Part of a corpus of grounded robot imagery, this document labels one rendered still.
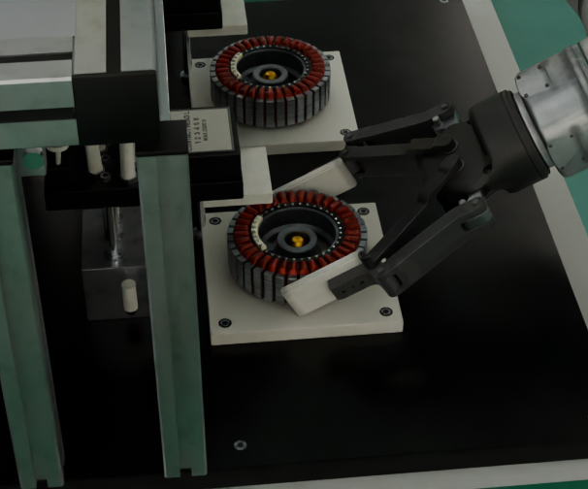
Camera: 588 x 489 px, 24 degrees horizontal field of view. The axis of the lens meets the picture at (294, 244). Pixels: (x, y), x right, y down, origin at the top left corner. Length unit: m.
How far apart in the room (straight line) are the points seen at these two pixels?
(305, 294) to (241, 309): 0.06
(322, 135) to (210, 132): 0.25
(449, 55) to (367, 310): 0.40
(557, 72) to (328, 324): 0.26
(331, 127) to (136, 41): 0.53
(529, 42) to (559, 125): 1.88
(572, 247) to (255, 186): 0.31
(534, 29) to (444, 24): 1.51
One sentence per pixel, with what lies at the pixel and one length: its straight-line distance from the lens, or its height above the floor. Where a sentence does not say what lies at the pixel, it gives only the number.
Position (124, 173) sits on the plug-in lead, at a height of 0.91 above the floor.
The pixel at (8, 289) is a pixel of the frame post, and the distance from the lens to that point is 0.89.
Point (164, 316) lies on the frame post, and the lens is 0.90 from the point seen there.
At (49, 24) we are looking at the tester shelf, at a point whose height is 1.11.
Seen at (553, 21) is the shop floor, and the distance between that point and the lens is 3.02.
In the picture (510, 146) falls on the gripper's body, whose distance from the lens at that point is 1.07.
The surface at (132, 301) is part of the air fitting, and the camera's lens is 1.10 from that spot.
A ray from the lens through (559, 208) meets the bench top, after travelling 1.28.
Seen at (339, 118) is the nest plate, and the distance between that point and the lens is 1.31.
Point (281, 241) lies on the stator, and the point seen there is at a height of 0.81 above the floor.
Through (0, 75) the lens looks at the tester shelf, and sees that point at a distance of 0.78.
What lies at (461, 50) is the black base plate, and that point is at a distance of 1.44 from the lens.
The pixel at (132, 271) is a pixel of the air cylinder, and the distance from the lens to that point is 1.09.
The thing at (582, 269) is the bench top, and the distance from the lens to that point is 1.22.
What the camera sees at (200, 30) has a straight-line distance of 1.26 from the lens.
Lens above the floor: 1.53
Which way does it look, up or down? 40 degrees down
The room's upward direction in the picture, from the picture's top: straight up
